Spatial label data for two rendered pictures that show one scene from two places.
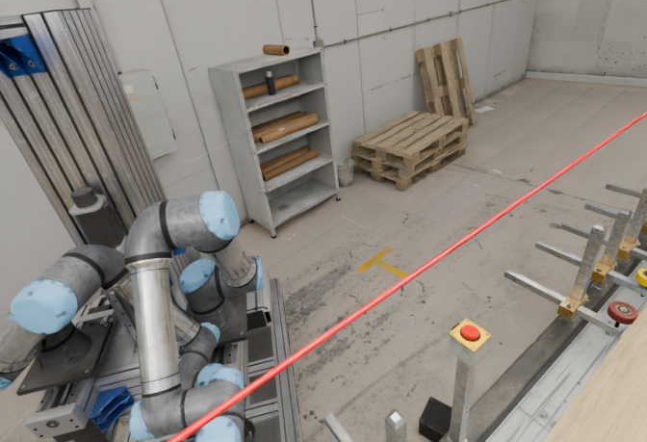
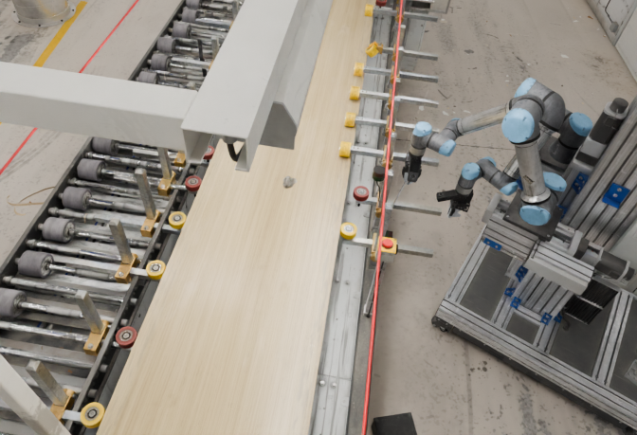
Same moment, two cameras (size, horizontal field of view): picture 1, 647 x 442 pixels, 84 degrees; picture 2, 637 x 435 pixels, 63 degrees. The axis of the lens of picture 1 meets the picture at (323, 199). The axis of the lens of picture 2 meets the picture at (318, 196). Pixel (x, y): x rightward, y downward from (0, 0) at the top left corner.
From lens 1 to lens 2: 1.99 m
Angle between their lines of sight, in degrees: 88
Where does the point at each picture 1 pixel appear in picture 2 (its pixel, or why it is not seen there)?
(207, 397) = (444, 135)
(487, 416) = (362, 339)
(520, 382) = (356, 381)
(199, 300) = not seen: hidden behind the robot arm
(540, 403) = (337, 393)
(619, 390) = (301, 360)
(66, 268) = (539, 90)
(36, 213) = not seen: outside the picture
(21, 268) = not seen: outside the picture
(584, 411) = (316, 331)
